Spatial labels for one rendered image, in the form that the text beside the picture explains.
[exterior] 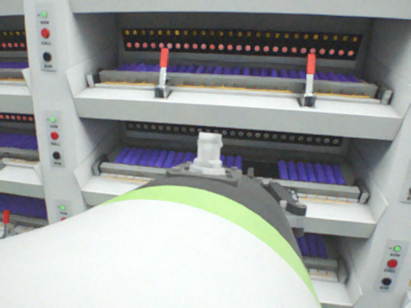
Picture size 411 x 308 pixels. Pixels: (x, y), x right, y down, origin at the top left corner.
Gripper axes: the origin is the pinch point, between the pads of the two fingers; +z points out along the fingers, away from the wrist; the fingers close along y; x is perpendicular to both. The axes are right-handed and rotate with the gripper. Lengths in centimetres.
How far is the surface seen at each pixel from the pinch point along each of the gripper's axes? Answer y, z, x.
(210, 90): 7.4, 15.6, -14.0
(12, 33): 63, 21, -27
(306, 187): -13.5, 19.8, 3.4
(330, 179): -19.1, 23.7, 1.7
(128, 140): 30.1, 27.7, -1.7
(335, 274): -24.2, 26.0, 24.3
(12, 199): 68, 28, 20
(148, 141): 24.7, 28.0, -1.8
